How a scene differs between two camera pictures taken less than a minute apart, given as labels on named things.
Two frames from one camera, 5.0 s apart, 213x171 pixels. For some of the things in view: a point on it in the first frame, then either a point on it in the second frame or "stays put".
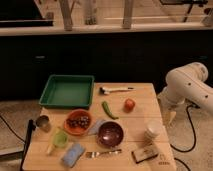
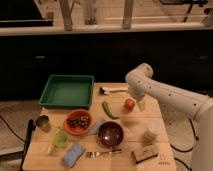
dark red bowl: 110,134 stays put
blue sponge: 72,154 stays put
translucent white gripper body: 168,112 to 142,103
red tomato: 129,105 stays put
